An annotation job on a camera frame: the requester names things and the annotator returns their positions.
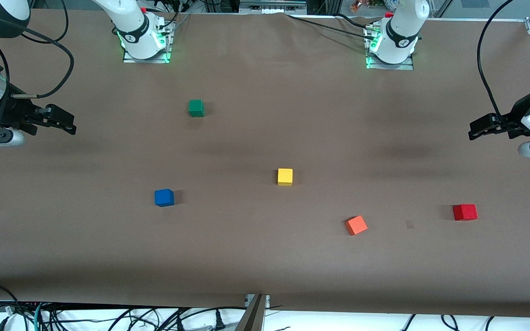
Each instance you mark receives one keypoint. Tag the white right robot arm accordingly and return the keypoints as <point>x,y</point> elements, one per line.
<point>131,27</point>

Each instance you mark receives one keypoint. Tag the blue cube block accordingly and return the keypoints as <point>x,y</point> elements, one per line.
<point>164,198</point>

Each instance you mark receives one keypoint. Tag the brown paper table cover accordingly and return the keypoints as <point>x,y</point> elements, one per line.
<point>265,262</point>

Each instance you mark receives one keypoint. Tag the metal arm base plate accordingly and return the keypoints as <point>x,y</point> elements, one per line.
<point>407,65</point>
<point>164,56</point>

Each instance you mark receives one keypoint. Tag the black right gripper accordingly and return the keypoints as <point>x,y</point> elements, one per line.
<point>15,111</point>

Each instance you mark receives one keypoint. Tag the orange cube block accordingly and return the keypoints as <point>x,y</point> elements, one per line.
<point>356,225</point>

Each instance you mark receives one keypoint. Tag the grey metal box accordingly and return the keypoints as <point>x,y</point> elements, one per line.
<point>272,6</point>

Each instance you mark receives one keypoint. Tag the metal table edge bracket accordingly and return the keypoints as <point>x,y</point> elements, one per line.
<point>256,312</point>

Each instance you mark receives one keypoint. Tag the red cube block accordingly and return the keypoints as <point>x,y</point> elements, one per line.
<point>465,212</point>

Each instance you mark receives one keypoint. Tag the yellow cube block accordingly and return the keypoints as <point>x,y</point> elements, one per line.
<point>285,177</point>

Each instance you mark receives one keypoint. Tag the green cube block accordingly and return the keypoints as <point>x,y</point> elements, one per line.
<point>196,108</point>

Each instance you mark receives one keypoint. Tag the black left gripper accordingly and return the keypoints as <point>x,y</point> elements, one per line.
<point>515,114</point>

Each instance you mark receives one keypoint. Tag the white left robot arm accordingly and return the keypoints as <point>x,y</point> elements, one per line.
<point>400,37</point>

